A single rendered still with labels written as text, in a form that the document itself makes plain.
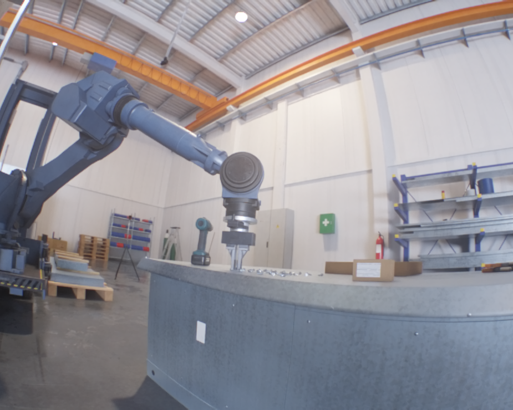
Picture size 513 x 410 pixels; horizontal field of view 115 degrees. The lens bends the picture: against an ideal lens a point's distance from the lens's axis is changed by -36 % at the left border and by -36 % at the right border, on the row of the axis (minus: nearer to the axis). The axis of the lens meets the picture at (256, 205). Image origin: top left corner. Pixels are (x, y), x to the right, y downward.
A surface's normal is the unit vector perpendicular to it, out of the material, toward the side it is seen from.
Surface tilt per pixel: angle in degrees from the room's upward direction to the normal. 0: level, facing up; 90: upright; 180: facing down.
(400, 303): 68
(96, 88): 90
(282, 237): 90
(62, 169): 90
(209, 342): 90
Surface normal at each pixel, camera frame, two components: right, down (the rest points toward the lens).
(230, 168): -0.10, -0.22
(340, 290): -0.57, -0.57
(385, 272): -0.59, -0.22
